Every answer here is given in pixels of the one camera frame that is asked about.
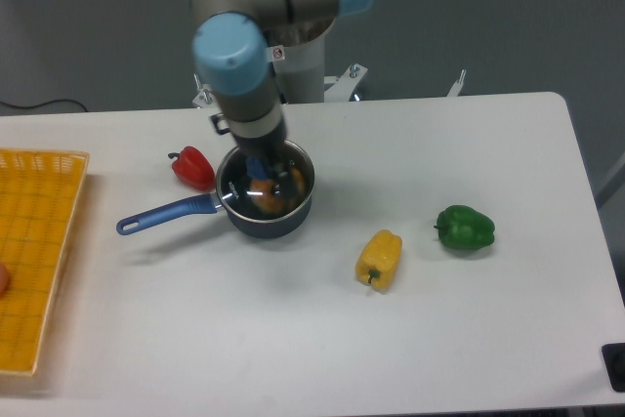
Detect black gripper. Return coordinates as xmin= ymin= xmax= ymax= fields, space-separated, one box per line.
xmin=210 ymin=113 xmax=287 ymax=162

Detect glass pot lid blue knob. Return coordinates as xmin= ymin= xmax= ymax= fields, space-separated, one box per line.
xmin=216 ymin=141 xmax=315 ymax=221

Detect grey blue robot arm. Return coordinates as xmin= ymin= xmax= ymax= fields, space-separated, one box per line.
xmin=187 ymin=0 xmax=373 ymax=164

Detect orange toy shrimp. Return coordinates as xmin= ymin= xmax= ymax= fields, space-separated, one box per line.
xmin=247 ymin=167 xmax=307 ymax=216

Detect dark blue saucepan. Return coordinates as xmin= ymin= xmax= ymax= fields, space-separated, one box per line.
xmin=115 ymin=139 xmax=316 ymax=240

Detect red bell pepper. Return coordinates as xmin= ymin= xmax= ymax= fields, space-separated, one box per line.
xmin=168 ymin=146 xmax=216 ymax=191

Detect yellow bell pepper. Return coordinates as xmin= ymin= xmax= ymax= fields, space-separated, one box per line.
xmin=354 ymin=229 xmax=402 ymax=292

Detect green bell pepper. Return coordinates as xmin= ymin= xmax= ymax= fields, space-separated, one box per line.
xmin=434 ymin=205 xmax=495 ymax=251

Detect yellow woven basket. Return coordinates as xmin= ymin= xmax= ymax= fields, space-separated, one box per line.
xmin=1 ymin=148 xmax=90 ymax=376

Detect grey table leg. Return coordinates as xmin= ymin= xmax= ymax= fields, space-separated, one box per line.
xmin=594 ymin=153 xmax=625 ymax=209

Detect black table corner device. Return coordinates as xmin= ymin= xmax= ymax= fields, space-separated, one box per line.
xmin=602 ymin=343 xmax=625 ymax=393

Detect white metal frame bracket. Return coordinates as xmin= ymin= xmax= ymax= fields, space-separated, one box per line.
xmin=190 ymin=63 xmax=468 ymax=109

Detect black floor cable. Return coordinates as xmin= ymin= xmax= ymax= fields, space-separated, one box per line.
xmin=0 ymin=98 xmax=90 ymax=113

